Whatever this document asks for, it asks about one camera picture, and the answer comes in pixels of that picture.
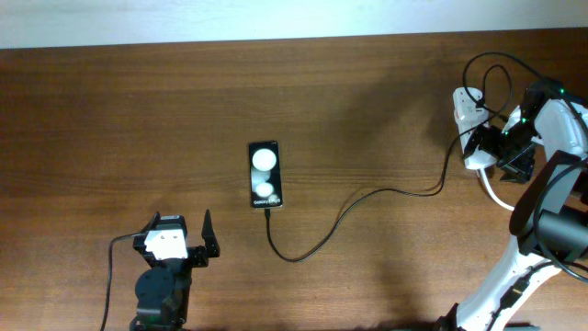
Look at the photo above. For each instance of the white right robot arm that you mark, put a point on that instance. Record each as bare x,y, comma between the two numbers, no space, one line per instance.
544,145

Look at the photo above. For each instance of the white power strip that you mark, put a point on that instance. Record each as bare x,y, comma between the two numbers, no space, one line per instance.
479,159

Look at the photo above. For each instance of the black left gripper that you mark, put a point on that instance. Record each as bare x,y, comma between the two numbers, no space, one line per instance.
200,255

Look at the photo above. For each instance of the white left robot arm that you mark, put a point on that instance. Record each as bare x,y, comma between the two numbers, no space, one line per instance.
163,290

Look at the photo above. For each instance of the black Galaxy flip phone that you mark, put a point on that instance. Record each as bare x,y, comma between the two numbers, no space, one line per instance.
265,175

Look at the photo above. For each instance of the white charger adapter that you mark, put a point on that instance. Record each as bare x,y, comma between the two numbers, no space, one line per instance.
466,109

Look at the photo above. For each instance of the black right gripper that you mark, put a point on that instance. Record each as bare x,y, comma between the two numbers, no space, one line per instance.
519,167

